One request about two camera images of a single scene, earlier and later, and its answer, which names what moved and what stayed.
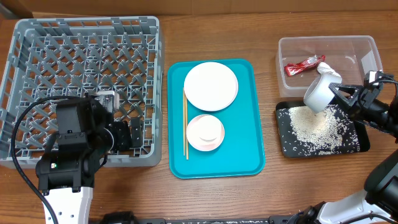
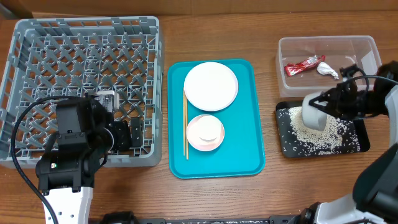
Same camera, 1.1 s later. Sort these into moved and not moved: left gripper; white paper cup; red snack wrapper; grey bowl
Moved: grey bowl
Not moved: red snack wrapper; left gripper; white paper cup
